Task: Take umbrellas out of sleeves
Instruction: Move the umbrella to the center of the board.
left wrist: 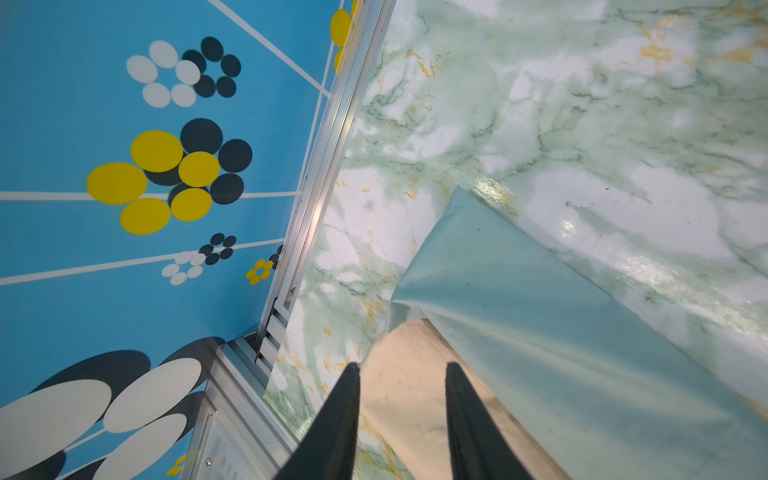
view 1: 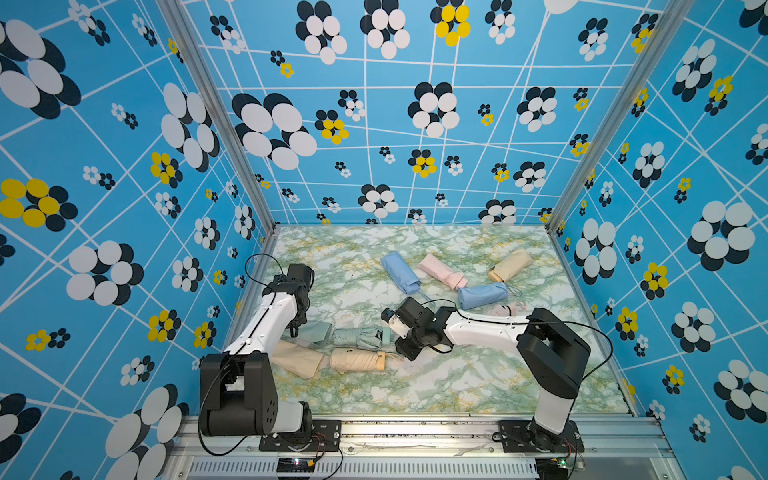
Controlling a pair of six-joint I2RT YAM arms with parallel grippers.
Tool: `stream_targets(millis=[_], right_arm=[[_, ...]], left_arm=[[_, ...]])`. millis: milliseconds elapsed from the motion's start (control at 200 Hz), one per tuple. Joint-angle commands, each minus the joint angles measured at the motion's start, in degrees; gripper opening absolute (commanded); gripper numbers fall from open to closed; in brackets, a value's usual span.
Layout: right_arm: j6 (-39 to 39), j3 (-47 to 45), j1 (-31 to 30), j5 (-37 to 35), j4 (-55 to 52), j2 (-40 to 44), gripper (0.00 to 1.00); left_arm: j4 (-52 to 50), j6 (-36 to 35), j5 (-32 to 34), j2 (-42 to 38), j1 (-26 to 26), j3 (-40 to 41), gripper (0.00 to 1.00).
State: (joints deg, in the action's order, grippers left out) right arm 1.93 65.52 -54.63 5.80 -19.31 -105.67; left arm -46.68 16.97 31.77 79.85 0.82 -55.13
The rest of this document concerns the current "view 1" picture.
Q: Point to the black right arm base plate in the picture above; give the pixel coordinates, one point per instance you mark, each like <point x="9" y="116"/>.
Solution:
<point x="521" y="436"/>

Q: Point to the mint green umbrella sleeve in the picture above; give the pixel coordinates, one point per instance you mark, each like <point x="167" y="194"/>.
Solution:
<point x="315" y="334"/>

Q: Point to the aluminium corner post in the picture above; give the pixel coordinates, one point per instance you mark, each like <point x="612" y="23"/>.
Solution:
<point x="669" y="24"/>
<point x="180" y="28"/>

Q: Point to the pink sleeved umbrella near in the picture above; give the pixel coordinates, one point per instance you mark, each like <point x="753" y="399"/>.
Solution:
<point x="510" y="310"/>

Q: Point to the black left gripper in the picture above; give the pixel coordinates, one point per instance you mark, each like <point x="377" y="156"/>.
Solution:
<point x="301" y="321"/>

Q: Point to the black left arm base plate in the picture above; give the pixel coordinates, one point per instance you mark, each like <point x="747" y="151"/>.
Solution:
<point x="323" y="436"/>

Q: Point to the beige umbrella sleeve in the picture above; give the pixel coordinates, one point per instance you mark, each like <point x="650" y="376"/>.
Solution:
<point x="301" y="361"/>

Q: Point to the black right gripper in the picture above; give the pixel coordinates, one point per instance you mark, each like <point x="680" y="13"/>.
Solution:
<point x="403" y="350"/>

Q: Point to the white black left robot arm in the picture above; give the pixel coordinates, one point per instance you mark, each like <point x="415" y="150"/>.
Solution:
<point x="238" y="394"/>

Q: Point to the pink sleeved umbrella far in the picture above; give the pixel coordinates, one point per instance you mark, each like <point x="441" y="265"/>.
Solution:
<point x="435" y="268"/>

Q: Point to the aluminium front rail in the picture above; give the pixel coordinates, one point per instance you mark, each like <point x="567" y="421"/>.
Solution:
<point x="438" y="447"/>

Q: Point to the blue sleeved umbrella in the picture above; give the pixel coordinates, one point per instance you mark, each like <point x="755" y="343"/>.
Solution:
<point x="479" y="296"/>
<point x="401" y="273"/>

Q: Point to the beige sleeved umbrella far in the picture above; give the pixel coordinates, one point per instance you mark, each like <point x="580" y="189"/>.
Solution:
<point x="510" y="266"/>

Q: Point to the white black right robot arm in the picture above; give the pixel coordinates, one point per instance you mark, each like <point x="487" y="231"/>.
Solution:
<point x="555" y="355"/>

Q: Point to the aluminium corner post left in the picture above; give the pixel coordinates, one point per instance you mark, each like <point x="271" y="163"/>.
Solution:
<point x="180" y="28"/>

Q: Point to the aluminium corner post right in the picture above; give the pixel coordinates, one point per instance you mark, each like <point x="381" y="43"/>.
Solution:
<point x="669" y="24"/>

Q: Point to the pink sleeved umbrella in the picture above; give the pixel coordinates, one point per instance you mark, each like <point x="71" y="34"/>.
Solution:
<point x="510" y="310"/>
<point x="435" y="268"/>

